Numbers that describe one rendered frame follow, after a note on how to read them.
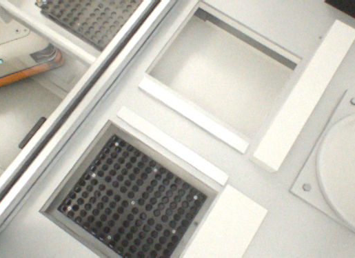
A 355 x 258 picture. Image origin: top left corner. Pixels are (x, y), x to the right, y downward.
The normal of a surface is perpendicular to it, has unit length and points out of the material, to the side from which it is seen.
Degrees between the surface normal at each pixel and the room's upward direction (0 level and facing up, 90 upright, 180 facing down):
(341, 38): 0
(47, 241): 0
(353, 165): 90
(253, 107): 0
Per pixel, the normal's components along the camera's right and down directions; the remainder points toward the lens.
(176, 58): 0.02, -0.25
